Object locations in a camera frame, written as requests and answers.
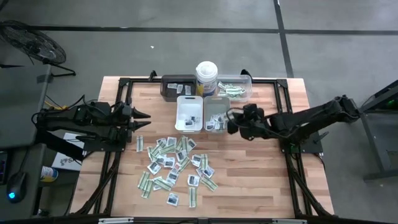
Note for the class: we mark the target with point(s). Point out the white metal bracket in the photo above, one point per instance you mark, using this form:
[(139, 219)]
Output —
[(115, 220), (289, 221)]

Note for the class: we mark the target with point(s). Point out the grey desk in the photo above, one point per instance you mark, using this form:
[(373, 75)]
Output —
[(21, 102)]

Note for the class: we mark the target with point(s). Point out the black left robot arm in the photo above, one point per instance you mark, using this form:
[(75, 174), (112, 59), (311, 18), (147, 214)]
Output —
[(77, 119)]

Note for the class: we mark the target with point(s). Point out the dark grey plastic tray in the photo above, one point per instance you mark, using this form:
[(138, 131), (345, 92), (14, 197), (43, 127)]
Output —
[(183, 96)]

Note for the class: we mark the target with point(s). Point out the disinfectant wipes canister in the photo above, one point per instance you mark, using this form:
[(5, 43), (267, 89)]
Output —
[(206, 71)]

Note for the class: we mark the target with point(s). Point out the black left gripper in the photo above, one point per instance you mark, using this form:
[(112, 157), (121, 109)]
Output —
[(122, 115)]

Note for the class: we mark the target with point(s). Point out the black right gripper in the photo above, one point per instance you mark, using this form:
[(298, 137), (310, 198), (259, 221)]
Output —
[(248, 123)]

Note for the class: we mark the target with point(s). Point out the black metal table frame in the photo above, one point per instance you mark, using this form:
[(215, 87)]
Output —
[(143, 80)]

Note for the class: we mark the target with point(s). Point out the white and yellow canister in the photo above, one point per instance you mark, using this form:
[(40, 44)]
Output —
[(49, 174)]

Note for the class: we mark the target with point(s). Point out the black floor fan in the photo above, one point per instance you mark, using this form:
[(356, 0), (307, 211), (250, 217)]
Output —
[(34, 43)]

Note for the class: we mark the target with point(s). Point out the dark metal cart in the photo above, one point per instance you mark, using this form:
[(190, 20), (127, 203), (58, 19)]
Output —
[(373, 109)]

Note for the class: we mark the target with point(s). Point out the black computer mouse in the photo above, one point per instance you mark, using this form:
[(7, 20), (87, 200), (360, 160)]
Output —
[(16, 187)]

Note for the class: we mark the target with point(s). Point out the white plastic bin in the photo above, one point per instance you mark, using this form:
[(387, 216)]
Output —
[(189, 105)]

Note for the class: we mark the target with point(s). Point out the black keyboard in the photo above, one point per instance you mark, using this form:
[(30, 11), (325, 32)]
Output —
[(2, 168)]

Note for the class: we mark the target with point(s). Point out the clear plastic container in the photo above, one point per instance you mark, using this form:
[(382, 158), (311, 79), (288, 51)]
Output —
[(245, 81)]

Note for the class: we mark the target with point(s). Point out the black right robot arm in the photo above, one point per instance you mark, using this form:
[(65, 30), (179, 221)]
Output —
[(311, 119)]

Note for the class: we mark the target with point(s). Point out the white cardboard box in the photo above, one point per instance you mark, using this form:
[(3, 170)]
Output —
[(66, 160)]

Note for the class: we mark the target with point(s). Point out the grey plastic bin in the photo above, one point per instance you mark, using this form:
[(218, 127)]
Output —
[(216, 107)]

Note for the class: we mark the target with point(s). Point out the black table clamp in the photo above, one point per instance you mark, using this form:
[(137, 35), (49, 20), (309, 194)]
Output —
[(152, 74), (245, 72)]

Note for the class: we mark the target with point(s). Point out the black slanted bar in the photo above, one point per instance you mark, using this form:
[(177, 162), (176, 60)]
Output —
[(59, 144)]

